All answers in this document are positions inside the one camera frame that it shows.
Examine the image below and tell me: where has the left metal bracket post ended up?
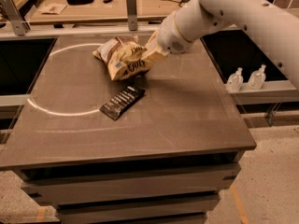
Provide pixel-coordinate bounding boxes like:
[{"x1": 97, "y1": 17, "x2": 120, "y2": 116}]
[{"x1": 0, "y1": 0, "x2": 30, "y2": 36}]

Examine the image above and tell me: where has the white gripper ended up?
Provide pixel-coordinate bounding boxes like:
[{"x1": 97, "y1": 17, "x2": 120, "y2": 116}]
[{"x1": 141, "y1": 10, "x2": 200, "y2": 65}]

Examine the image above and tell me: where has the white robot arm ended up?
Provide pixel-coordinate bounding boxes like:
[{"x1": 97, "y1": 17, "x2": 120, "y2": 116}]
[{"x1": 145, "y1": 0, "x2": 299, "y2": 89}]

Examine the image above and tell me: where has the black object on back table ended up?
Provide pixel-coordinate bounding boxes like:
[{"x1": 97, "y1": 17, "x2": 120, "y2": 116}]
[{"x1": 66, "y1": 0, "x2": 94, "y2": 6}]

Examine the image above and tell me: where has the dark chocolate rxbar wrapper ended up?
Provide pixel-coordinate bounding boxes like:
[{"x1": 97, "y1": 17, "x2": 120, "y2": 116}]
[{"x1": 99, "y1": 85, "x2": 145, "y2": 120}]

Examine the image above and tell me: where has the paper packet on back table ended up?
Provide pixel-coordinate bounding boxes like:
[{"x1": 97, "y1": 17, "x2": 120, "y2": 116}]
[{"x1": 39, "y1": 3, "x2": 66, "y2": 15}]

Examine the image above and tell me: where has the right clear sanitizer bottle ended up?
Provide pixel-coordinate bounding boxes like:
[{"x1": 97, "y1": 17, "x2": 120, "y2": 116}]
[{"x1": 248, "y1": 64, "x2": 266, "y2": 90}]

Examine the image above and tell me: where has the middle metal bracket post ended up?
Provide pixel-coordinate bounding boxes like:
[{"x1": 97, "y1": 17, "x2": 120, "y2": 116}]
[{"x1": 126, "y1": 0, "x2": 137, "y2": 31}]

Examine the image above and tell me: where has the grey drawer cabinet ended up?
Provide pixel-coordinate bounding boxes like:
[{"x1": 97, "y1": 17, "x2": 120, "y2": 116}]
[{"x1": 21, "y1": 153, "x2": 240, "y2": 224}]

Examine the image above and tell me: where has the brown chip bag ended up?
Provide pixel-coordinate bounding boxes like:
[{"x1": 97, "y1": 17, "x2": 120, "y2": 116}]
[{"x1": 93, "y1": 36, "x2": 153, "y2": 81}]

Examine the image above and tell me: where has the small black device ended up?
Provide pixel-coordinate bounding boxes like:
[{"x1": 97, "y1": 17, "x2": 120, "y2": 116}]
[{"x1": 103, "y1": 0, "x2": 113, "y2": 4}]

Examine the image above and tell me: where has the metal bracket post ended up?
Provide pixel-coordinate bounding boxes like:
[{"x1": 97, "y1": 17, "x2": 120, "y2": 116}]
[
  {"x1": 0, "y1": 0, "x2": 30, "y2": 36},
  {"x1": 126, "y1": 0, "x2": 137, "y2": 31}
]

